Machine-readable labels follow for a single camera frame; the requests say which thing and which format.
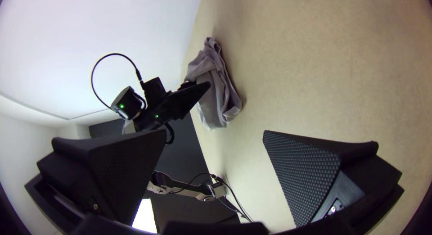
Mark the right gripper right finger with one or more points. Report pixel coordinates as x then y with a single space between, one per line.
303 174

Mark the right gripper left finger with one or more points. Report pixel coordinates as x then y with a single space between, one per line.
118 174

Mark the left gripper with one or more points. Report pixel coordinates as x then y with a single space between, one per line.
156 108

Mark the grey t-shirt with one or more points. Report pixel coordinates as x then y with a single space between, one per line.
216 86

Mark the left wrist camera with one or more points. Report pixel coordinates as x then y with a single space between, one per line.
155 89

